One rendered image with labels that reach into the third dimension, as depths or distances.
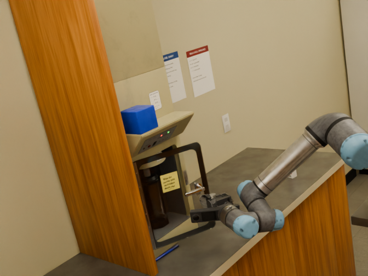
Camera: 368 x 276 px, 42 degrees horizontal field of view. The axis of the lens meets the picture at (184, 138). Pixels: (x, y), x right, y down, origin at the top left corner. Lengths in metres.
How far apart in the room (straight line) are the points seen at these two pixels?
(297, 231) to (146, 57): 1.18
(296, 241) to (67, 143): 1.24
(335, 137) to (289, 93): 2.17
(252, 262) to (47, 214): 0.94
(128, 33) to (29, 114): 0.57
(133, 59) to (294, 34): 2.15
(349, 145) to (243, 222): 0.42
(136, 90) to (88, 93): 0.21
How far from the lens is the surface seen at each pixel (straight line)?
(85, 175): 2.02
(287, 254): 2.46
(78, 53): 1.80
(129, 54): 1.91
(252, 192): 1.74
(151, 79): 1.99
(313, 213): 2.65
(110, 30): 1.86
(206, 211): 1.75
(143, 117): 1.80
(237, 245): 2.06
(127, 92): 1.89
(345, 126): 1.63
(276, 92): 3.62
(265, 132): 3.49
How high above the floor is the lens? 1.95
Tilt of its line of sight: 16 degrees down
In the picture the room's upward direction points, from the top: 11 degrees counter-clockwise
